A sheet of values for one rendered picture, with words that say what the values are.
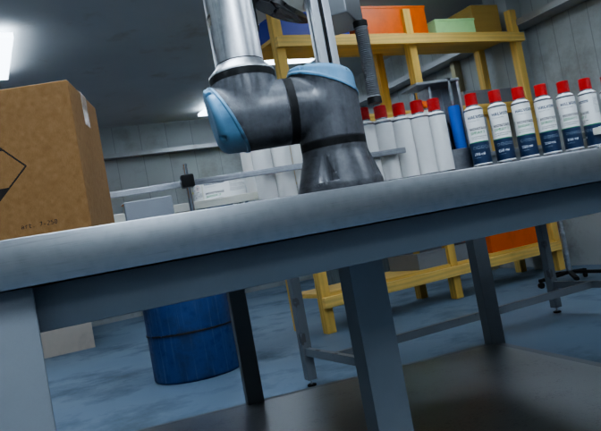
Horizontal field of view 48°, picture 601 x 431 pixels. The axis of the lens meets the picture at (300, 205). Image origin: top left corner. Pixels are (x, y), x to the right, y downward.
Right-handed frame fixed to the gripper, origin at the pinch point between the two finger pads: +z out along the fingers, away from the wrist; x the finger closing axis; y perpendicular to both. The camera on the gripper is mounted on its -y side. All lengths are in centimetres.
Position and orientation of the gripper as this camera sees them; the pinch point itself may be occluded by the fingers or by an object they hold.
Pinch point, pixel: (304, 21)
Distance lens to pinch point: 182.0
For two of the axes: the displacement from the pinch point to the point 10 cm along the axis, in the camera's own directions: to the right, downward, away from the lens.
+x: -2.6, 0.8, 9.6
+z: 9.1, 3.5, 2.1
